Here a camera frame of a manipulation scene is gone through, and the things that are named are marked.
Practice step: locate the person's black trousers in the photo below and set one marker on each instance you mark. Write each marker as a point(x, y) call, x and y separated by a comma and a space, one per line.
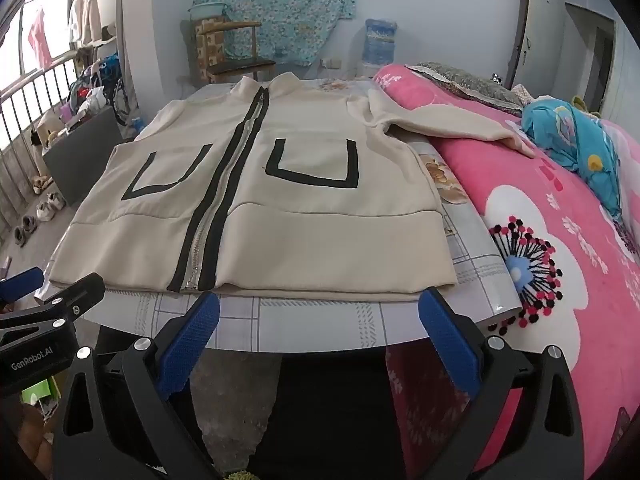
point(325, 410)

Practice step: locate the metal railing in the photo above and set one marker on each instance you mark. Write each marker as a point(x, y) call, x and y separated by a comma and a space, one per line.
point(20, 110)

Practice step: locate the white door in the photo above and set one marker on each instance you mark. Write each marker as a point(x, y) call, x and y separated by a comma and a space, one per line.
point(542, 35)

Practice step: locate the brown patterned carton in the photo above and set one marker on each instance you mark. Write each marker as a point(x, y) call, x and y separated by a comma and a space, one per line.
point(207, 42)

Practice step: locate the pink floral blanket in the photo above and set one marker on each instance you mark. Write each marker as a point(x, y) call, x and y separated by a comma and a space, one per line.
point(475, 160)

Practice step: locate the green paper bag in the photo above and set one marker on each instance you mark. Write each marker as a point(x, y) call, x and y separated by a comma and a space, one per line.
point(40, 395)

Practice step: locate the grey cabinet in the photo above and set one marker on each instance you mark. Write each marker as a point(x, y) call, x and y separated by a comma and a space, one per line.
point(85, 150)

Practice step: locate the white wall socket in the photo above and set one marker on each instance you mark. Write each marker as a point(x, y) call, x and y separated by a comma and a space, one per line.
point(330, 63)

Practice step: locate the beige zip jacket black trim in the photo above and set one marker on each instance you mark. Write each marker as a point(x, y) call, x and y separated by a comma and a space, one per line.
point(310, 220)

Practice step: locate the cream hanging garment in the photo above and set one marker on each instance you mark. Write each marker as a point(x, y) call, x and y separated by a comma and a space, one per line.
point(85, 17)

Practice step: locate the wooden armchair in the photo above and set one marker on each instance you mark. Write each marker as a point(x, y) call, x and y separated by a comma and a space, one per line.
point(240, 65)

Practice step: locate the blue water jug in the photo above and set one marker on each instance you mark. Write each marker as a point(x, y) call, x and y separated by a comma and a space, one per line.
point(379, 45)

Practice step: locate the grey patterned pillow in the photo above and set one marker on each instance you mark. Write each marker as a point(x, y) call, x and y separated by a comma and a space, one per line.
point(470, 85)

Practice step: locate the pink hanging garment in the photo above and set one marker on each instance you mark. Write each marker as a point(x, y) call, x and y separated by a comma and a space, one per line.
point(40, 40)

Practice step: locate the teal plastic basin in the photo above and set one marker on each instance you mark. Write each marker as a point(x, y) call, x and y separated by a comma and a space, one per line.
point(206, 11)

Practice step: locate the teal floral wall cloth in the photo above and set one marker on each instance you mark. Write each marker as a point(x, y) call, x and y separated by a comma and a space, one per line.
point(280, 5)

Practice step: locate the pile of clothes and bags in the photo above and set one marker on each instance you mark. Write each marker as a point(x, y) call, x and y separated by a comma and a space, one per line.
point(95, 85)

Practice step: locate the row of shoes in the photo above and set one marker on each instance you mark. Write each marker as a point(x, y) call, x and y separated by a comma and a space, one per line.
point(50, 205)

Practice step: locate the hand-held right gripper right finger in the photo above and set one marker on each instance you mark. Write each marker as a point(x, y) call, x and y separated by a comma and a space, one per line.
point(450, 345)

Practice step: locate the brown hat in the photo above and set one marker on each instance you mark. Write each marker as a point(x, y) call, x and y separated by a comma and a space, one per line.
point(108, 32)

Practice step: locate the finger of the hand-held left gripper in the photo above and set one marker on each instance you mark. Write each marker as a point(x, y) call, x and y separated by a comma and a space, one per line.
point(22, 282)
point(75, 295)

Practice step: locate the teal floral bedding cloth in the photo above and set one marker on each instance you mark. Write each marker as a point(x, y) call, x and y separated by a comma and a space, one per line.
point(575, 135)

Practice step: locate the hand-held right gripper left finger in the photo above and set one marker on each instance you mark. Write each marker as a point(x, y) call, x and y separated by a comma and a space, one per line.
point(192, 340)

